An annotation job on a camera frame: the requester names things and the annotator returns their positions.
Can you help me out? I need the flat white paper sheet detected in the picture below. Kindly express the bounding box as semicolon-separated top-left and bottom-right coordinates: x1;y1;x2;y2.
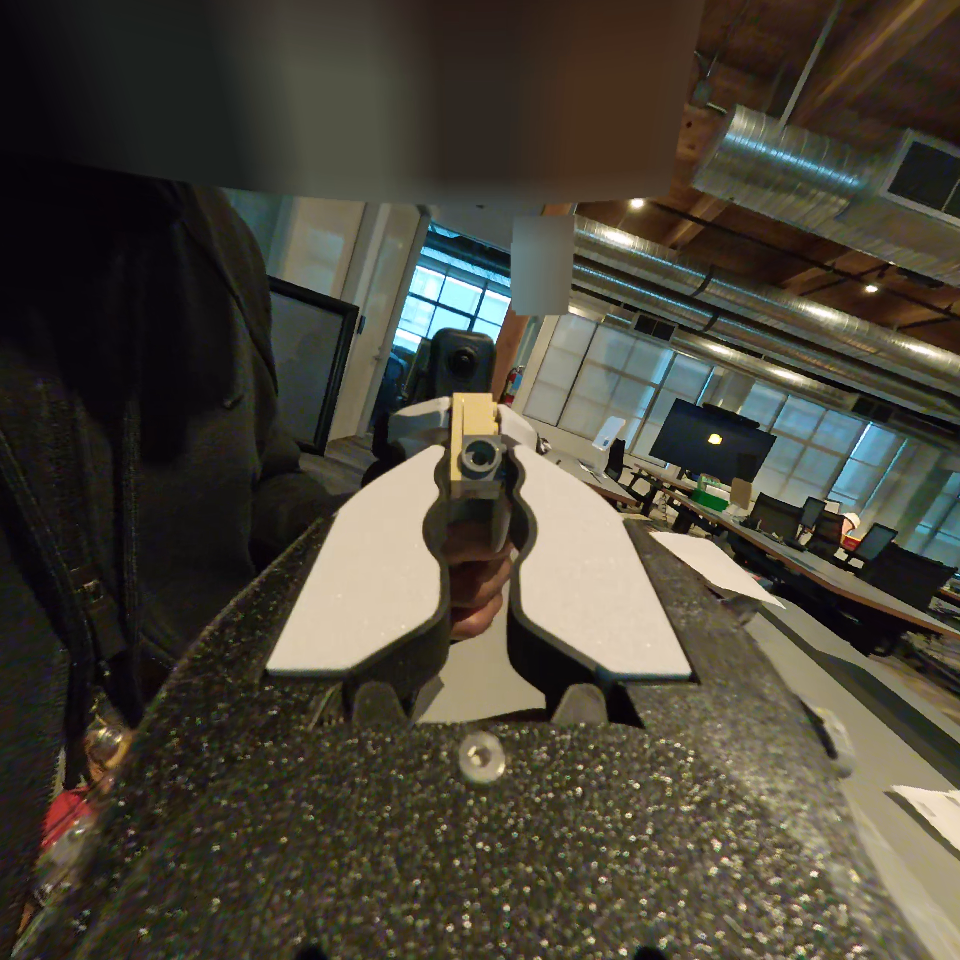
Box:
648;528;786;610

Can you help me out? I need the person's left hand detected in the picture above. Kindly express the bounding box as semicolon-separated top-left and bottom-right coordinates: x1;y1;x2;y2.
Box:
447;540;519;644

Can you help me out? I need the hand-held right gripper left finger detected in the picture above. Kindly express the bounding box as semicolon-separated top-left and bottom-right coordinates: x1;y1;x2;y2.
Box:
265;442;452;678

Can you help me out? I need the black framed whiteboard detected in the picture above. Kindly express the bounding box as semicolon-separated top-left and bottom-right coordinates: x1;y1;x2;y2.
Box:
265;275;362;456

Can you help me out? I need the large black screen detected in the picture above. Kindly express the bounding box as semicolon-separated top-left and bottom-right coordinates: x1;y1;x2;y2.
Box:
648;396;779;490

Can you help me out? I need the long silver air duct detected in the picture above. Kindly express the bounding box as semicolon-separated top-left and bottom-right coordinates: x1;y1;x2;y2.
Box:
622;311;960;434
573;216;960;355

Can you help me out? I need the red key tag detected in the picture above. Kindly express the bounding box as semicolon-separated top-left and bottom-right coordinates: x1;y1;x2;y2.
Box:
40;790;100;850

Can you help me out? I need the metal key clip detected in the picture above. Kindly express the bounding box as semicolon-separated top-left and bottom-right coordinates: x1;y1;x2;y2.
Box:
81;712;138;783

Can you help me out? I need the grey desk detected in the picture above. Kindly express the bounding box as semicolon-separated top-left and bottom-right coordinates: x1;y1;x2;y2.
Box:
416;517;960;960

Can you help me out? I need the wooden pillar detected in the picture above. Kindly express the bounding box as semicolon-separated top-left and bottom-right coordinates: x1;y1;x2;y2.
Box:
491;311;543;411

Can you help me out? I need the tan toy brick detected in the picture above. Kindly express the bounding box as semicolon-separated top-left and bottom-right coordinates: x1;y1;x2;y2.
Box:
449;393;503;501

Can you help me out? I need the long brown office table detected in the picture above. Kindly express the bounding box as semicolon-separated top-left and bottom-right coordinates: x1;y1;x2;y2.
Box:
675;487;960;648

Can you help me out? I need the black office chair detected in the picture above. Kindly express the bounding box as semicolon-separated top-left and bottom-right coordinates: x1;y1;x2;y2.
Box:
749;492;809;554
861;538;959;610

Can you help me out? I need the wide silver air duct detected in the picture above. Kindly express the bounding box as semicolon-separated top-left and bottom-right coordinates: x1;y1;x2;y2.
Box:
693;104;960;291

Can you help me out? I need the dark grey toy brick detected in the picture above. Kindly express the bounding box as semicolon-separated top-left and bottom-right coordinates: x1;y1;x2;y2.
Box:
459;432;506;486

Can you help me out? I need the person in dark jacket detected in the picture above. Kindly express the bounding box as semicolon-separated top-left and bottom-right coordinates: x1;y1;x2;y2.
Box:
0;157;363;925

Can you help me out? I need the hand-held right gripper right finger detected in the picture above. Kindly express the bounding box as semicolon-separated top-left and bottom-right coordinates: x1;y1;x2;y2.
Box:
506;442;696;685

